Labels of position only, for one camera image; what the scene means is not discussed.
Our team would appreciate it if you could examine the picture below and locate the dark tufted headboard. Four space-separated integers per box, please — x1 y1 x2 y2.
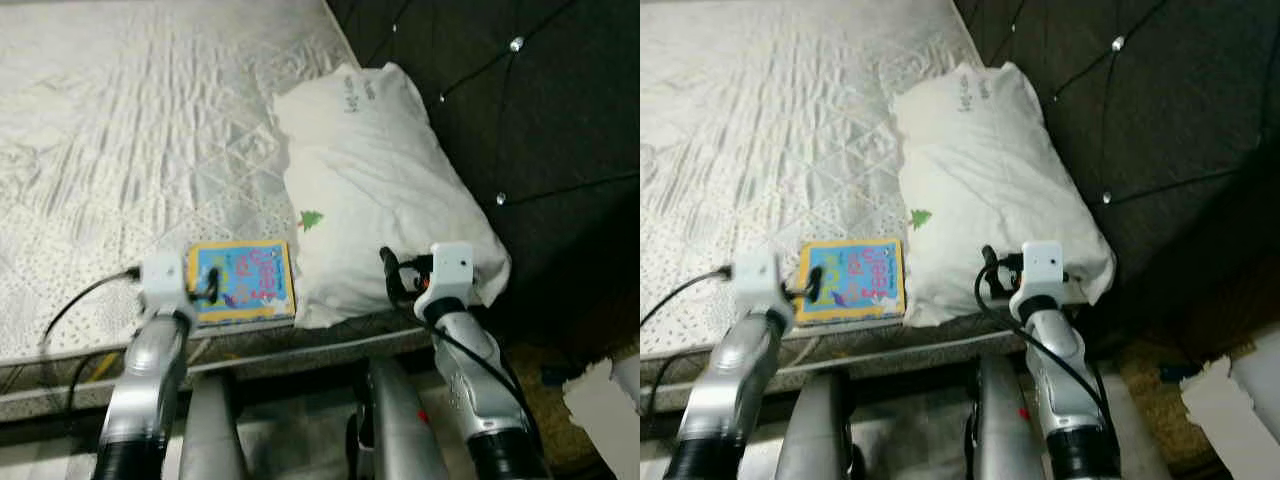
325 0 641 351
950 0 1280 351

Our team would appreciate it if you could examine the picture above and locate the silver robot leg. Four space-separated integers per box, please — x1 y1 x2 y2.
350 355 451 480
965 355 1051 480
775 372 856 480
178 370 249 480

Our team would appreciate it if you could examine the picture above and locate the long black left arm cable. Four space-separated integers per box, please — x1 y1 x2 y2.
640 266 736 326
40 266 143 351

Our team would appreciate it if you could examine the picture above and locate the white grey patterned mattress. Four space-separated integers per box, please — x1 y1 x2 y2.
640 0 1046 411
0 0 446 421

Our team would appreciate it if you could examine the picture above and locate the white torn cardboard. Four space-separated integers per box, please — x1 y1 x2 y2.
562 358 641 480
1180 355 1280 476

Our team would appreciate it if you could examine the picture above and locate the short black left arm cable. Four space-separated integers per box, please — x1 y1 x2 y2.
645 350 691 431
65 345 131 431

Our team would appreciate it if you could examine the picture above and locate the yellow blue children's book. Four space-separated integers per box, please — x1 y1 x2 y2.
185 240 298 329
797 238 908 327

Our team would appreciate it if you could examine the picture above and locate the silver right robot leg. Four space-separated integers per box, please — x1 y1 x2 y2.
965 355 1051 480
350 355 451 480

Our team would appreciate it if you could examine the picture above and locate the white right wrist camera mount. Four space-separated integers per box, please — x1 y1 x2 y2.
415 241 475 306
1010 240 1066 301

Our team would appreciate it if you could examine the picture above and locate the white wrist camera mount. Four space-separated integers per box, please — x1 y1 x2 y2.
1010 240 1066 301
732 250 796 321
415 241 475 306
140 250 193 313

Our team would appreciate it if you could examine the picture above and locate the white pillow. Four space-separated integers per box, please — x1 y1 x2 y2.
272 62 513 331
888 62 1117 329

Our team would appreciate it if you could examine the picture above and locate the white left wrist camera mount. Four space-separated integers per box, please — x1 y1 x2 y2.
732 250 796 321
140 250 193 313

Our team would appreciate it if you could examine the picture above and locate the silver left robot leg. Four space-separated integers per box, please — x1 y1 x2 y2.
178 370 249 480
775 372 856 480

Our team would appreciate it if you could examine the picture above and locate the brown rug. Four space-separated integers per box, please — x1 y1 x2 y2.
500 340 641 476
1115 340 1280 471

